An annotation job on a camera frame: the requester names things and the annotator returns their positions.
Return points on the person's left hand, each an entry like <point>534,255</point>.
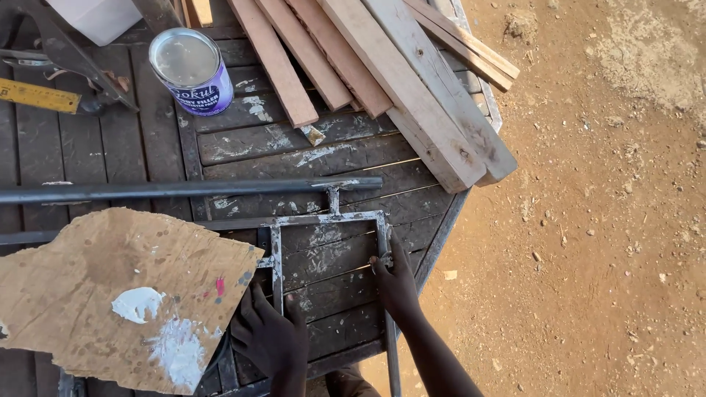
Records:
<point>270,342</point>

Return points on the person's right hand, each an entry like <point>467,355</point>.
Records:
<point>398,286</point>

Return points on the grey welded metal frame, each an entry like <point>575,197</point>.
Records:
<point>182,189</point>

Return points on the small wood chip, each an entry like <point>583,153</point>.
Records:
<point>450,274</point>

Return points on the person's leg in brown trousers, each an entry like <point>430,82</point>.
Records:
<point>350,384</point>

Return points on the brown cardboard sheet with filler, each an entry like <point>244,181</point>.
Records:
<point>110,292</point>

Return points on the small filler-smeared scraper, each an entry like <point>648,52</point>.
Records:
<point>313,135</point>

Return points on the pile of wooden planks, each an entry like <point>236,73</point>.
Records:
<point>397,82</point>

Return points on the filler can with purple label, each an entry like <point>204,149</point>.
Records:
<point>194,74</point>

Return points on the yellow measuring ruler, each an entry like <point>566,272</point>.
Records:
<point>38,95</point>

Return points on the short wooden offcuts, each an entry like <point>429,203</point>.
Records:
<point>197,11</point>

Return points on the dark metal bar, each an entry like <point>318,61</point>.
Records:
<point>159,14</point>

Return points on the black metal tool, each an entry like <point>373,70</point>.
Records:
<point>69,52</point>

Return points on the white plastic container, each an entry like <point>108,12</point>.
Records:
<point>96,19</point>

